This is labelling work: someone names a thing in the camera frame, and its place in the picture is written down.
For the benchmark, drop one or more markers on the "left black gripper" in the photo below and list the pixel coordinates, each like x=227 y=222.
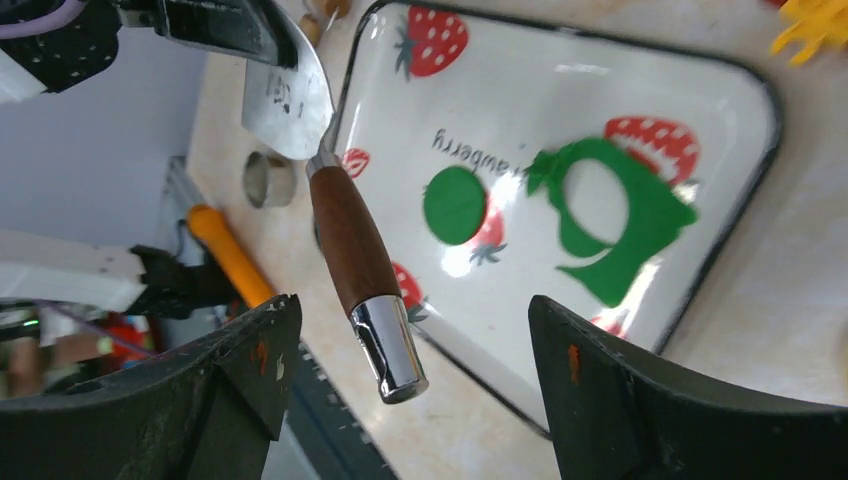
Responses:
x=87 y=46

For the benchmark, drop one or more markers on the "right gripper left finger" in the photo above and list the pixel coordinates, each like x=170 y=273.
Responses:
x=206 y=410

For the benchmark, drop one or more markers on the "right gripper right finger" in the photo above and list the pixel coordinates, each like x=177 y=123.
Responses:
x=617 y=411

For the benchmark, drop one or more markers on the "wooden handled scraper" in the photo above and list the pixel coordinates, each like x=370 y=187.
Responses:
x=288 y=106

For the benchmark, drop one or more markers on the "green dough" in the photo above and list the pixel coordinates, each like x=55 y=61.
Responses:
x=656 y=217

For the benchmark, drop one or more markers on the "white strawberry tray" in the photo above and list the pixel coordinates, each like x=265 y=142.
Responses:
x=503 y=159

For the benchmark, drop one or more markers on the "round green dough wrapper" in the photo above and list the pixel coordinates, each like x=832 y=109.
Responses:
x=454 y=204

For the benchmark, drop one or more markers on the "wooden rolling pin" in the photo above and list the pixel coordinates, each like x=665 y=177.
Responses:
x=319 y=17

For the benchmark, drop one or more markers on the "orange marker pen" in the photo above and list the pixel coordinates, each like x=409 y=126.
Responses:
x=211 y=228

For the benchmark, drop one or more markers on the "yellow toy car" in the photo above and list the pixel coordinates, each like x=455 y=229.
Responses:
x=814 y=24

